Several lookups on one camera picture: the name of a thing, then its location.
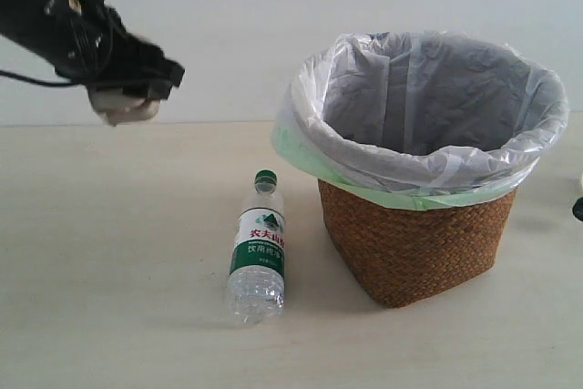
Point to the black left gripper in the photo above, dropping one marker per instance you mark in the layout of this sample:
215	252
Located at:
89	28

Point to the crushed cardboard tube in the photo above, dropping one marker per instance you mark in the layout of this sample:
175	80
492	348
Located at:
116	109

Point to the clear bottle green label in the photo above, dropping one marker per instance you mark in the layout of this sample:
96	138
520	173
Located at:
255	287

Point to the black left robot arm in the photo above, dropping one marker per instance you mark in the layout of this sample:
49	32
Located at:
24	23

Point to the translucent white bin liner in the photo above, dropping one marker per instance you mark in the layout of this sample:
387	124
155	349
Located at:
428	113

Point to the woven brown wicker bin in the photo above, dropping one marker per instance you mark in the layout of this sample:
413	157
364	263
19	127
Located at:
404	256

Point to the black object at right edge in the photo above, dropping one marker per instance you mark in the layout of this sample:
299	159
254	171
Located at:
577	209

